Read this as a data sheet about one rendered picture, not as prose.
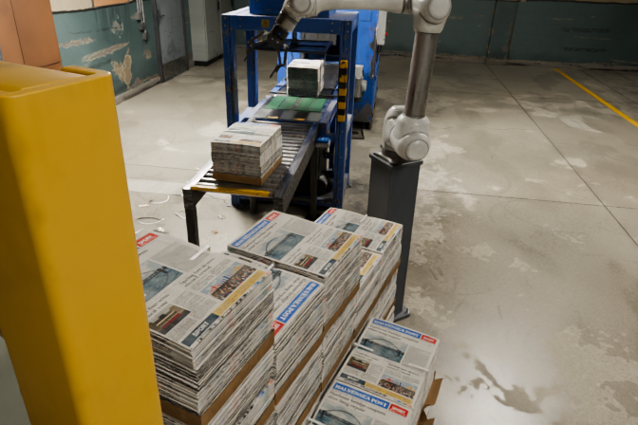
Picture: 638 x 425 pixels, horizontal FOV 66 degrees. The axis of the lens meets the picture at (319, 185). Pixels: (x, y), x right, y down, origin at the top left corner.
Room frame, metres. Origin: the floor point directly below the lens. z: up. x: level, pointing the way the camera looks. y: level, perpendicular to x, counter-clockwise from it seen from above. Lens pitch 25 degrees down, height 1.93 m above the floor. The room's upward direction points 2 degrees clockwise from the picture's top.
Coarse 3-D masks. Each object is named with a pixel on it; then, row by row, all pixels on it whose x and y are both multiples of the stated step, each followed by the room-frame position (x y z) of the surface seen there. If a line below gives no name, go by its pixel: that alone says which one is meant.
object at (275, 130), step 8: (232, 128) 2.70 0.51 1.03; (240, 128) 2.70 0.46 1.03; (248, 128) 2.70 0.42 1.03; (256, 128) 2.70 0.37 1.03; (264, 128) 2.70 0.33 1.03; (272, 128) 2.71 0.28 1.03; (280, 128) 2.76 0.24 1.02; (272, 136) 2.62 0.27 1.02; (280, 136) 2.75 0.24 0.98; (280, 144) 2.75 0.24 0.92; (280, 152) 2.74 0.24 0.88
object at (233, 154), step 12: (216, 144) 2.47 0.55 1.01; (228, 144) 2.45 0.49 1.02; (240, 144) 2.44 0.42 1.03; (252, 144) 2.43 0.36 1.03; (264, 144) 2.48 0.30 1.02; (216, 156) 2.46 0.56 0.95; (228, 156) 2.45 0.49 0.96; (240, 156) 2.43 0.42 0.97; (252, 156) 2.42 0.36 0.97; (264, 156) 2.48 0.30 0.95; (216, 168) 2.46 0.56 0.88; (228, 168) 2.45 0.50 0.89; (240, 168) 2.43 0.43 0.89; (252, 168) 2.42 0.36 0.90; (264, 168) 2.46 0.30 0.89
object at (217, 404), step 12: (264, 348) 0.89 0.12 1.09; (252, 360) 0.84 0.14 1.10; (240, 372) 0.80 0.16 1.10; (228, 396) 0.76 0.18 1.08; (168, 408) 0.71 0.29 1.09; (180, 408) 0.70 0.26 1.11; (216, 408) 0.72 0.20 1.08; (180, 420) 0.70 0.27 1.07; (192, 420) 0.69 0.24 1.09; (204, 420) 0.69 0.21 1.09; (264, 420) 0.89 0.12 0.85
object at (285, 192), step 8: (312, 128) 3.44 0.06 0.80; (312, 136) 3.27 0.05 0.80; (304, 144) 3.09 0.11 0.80; (312, 144) 3.25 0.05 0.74; (304, 152) 2.95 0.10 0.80; (296, 160) 2.80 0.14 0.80; (304, 160) 2.91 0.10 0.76; (296, 168) 2.68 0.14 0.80; (304, 168) 2.92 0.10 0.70; (288, 176) 2.55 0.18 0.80; (296, 176) 2.66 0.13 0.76; (280, 184) 2.45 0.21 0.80; (288, 184) 2.45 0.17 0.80; (296, 184) 2.66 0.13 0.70; (280, 192) 2.35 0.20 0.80; (288, 192) 2.41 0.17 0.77; (280, 200) 2.28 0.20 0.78; (288, 200) 2.41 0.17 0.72; (280, 208) 2.28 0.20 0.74
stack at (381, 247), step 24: (336, 216) 2.04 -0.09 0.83; (360, 216) 2.05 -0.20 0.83; (384, 240) 1.84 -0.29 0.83; (384, 264) 1.76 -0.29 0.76; (360, 288) 1.50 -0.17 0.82; (360, 312) 1.52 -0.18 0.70; (384, 312) 1.82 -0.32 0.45; (336, 336) 1.29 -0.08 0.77; (360, 336) 1.56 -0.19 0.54; (312, 360) 1.13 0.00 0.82; (312, 384) 1.15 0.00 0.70; (288, 408) 1.00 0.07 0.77; (312, 408) 1.15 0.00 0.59
